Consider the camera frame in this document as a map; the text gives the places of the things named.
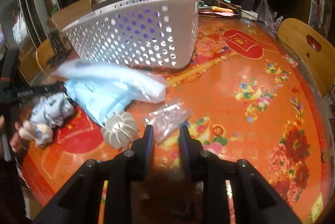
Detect plush doll striped clothes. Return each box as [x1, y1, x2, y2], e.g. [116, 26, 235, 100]
[18, 92, 76, 147]

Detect white ridged soft ball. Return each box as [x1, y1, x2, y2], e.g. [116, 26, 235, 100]
[101, 110, 139, 150]

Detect light blue soft pack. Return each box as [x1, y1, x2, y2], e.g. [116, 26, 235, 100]
[64, 78, 148, 126]

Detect clear plastic bag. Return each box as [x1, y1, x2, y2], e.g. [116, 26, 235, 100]
[51, 58, 168, 104]

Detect small clear packet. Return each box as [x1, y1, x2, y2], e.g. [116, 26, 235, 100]
[143, 98, 191, 144]

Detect white perforated plastic basket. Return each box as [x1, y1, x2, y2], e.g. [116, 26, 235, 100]
[61, 0, 202, 69]

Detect purple tissue pack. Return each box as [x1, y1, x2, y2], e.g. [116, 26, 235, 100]
[110, 8, 165, 40]

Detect person left hand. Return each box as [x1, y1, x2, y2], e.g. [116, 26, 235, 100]
[1, 115, 22, 156]

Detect left wooden chair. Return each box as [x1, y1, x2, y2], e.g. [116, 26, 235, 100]
[35, 39, 56, 75]

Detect wooden chair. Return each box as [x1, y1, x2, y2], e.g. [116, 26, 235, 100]
[277, 18, 334, 96]
[35, 39, 56, 75]

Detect black phone stand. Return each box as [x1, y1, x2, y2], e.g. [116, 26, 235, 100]
[47, 30, 72, 67]

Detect cardboard box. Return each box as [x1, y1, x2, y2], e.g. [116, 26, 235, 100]
[46, 0, 92, 30]

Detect red floral tablecloth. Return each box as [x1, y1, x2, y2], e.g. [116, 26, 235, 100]
[21, 16, 333, 223]

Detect right wooden chair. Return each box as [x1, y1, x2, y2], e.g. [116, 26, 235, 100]
[277, 18, 334, 96]

